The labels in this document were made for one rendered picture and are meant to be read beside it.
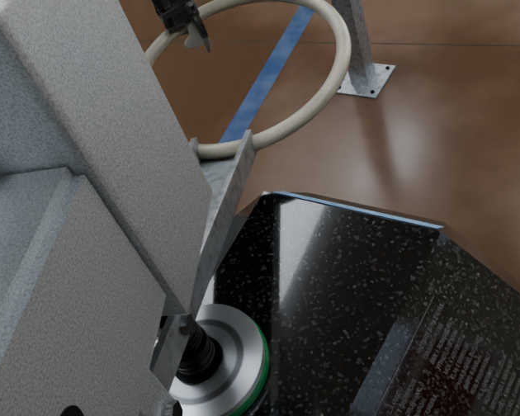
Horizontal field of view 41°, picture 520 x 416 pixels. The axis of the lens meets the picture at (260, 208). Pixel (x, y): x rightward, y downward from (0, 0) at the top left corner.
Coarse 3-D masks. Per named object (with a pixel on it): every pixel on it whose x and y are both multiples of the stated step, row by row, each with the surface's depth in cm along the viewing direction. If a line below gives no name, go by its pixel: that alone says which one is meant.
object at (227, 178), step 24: (192, 144) 131; (240, 144) 125; (216, 168) 130; (240, 168) 121; (216, 192) 122; (240, 192) 120; (216, 216) 107; (216, 240) 106; (192, 312) 94; (168, 336) 86; (168, 360) 85; (168, 384) 84; (168, 408) 76
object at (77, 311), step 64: (0, 192) 62; (64, 192) 62; (0, 256) 56; (64, 256) 58; (128, 256) 69; (0, 320) 51; (64, 320) 57; (128, 320) 68; (0, 384) 49; (64, 384) 56; (128, 384) 66
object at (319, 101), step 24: (216, 0) 159; (240, 0) 158; (264, 0) 157; (288, 0) 154; (312, 0) 149; (336, 24) 142; (336, 48) 140; (336, 72) 134; (288, 120) 130; (216, 144) 132; (264, 144) 130
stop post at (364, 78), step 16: (336, 0) 255; (352, 0) 254; (352, 16) 257; (352, 32) 263; (352, 48) 269; (368, 48) 273; (352, 64) 276; (368, 64) 276; (384, 64) 286; (352, 80) 282; (368, 80) 279; (384, 80) 280; (368, 96) 276
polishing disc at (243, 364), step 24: (216, 312) 114; (240, 312) 113; (216, 336) 111; (240, 336) 110; (240, 360) 107; (264, 360) 107; (216, 384) 105; (240, 384) 104; (192, 408) 104; (216, 408) 103
